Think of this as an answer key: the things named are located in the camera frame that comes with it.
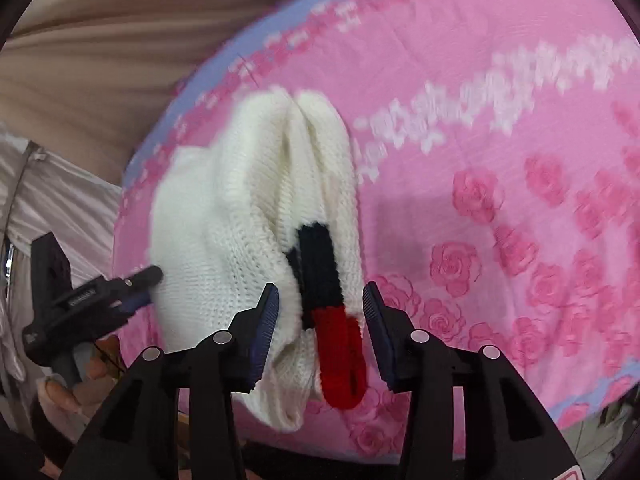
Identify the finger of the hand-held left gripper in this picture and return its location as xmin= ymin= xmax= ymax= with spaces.
xmin=120 ymin=290 xmax=153 ymax=313
xmin=120 ymin=266 xmax=165 ymax=292

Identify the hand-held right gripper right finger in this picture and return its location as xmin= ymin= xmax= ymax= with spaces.
xmin=361 ymin=281 xmax=576 ymax=480

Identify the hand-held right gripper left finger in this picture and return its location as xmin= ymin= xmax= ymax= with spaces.
xmin=62 ymin=282 xmax=281 ymax=480

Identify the white red navy knit sweater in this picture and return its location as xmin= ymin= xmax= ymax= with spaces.
xmin=150 ymin=87 xmax=370 ymax=433

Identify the person's left hand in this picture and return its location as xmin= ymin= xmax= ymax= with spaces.
xmin=44 ymin=336 xmax=127 ymax=420

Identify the white satin curtain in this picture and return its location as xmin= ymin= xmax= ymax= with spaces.
xmin=0 ymin=125 xmax=125 ymax=411

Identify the beige backdrop cloth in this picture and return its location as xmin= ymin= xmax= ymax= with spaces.
xmin=0 ymin=0 xmax=361 ymax=188

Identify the pink floral bed sheet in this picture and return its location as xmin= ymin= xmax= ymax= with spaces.
xmin=112 ymin=0 xmax=640 ymax=467

